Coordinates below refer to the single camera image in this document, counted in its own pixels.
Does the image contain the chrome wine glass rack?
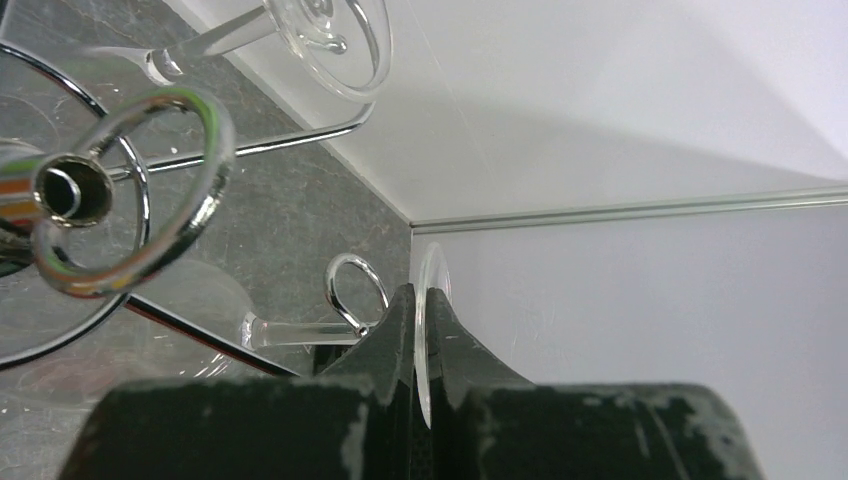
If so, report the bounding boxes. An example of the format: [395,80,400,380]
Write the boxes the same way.
[1,53,409,385]

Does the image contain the clear wine glass on rack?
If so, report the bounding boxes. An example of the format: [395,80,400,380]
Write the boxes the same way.
[80,1,393,104]

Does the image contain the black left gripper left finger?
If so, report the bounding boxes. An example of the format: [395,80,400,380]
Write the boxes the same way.
[59,284,415,479]

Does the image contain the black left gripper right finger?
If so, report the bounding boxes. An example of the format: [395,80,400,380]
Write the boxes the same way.
[426,288,762,479]

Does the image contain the clear wine glass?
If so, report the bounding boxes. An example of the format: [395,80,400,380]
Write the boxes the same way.
[0,242,454,431]
[80,1,393,104]

